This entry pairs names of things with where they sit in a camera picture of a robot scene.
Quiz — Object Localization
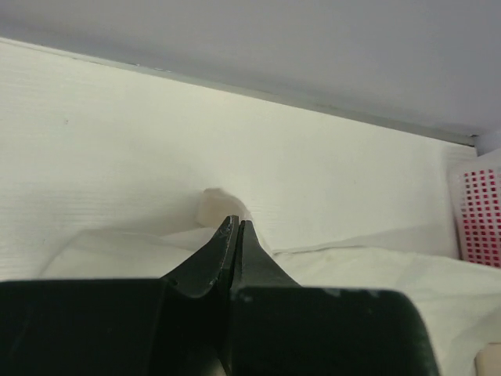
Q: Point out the white plastic basket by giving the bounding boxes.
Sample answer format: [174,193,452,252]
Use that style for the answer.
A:
[448,132,500,269]

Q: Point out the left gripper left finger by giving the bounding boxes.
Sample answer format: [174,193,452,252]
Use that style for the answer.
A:
[1,216,238,375]

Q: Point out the beige folded cloth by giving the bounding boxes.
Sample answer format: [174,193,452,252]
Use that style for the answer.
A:
[475,342,501,376]

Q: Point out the cream white t-shirt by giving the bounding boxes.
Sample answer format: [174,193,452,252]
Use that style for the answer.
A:
[41,189,500,375]

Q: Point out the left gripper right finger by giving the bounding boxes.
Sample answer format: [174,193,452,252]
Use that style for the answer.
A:
[229,221,438,375]

